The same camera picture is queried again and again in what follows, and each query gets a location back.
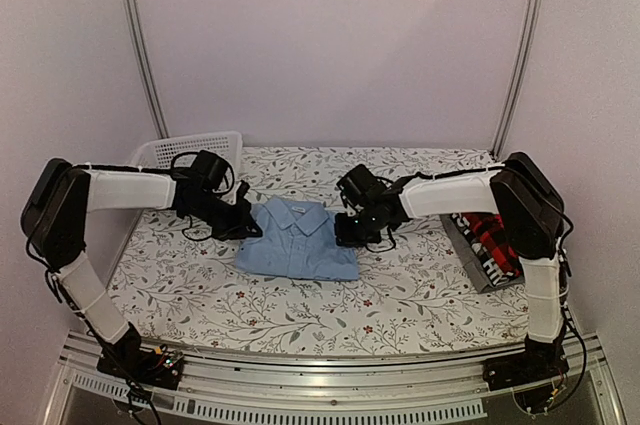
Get grey shirt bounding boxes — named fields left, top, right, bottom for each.
left=439, top=212, right=524, bottom=294

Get white plastic basket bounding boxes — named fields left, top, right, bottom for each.
left=130, top=131, right=243, bottom=174

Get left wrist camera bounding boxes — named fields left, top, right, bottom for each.
left=235, top=180, right=250, bottom=203

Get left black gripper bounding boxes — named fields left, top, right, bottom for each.
left=187, top=193, right=262, bottom=242

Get red black plaid shirt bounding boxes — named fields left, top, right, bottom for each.
left=462, top=213, right=523, bottom=279

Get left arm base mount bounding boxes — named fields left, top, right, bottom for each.
left=95, top=323, right=184, bottom=390

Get aluminium front rail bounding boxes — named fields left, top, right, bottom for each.
left=42, top=332, right=629, bottom=424

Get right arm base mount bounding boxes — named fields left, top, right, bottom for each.
left=482, top=335, right=569, bottom=414

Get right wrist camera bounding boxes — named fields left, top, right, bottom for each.
left=339, top=188, right=353, bottom=209

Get floral table mat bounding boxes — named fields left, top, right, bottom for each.
left=102, top=145, right=569, bottom=357

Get left aluminium post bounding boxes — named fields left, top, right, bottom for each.
left=122, top=0, right=169, bottom=139

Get right aluminium post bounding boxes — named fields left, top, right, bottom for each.
left=491, top=0, right=543, bottom=158

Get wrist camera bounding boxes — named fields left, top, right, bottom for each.
left=339, top=188, right=353, bottom=209
left=235, top=180, right=250, bottom=203

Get black shirt white letters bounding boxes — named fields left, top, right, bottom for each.
left=448, top=212, right=516, bottom=288

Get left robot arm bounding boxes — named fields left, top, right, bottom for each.
left=20, top=150, right=262, bottom=379

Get aluminium post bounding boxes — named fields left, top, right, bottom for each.
left=122, top=0, right=169, bottom=139
left=491, top=0, right=543, bottom=158

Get light blue long sleeve shirt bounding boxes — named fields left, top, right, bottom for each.
left=235, top=197, right=359, bottom=281

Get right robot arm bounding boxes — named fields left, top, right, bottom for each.
left=334, top=152, right=574, bottom=381

